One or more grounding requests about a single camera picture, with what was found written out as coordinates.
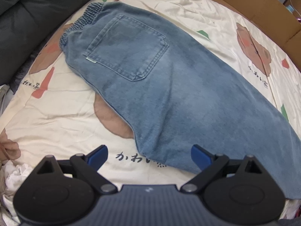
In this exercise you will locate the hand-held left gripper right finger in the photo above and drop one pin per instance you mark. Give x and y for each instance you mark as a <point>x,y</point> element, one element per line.
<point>199,157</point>

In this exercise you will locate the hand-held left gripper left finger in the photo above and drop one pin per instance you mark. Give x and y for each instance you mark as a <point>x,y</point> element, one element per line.
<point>98,157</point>

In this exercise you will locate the blue denim pants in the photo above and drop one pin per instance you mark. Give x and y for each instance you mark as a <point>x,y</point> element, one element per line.
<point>176,87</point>

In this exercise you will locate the cream bear print blanket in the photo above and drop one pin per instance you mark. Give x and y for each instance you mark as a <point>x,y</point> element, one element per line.
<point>70,113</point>

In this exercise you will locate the white bedding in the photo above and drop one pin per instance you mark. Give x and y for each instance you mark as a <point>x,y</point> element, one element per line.
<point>14,183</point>

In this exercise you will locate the folded cardboard sheet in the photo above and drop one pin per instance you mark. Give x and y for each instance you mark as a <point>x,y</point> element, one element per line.
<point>258,4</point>

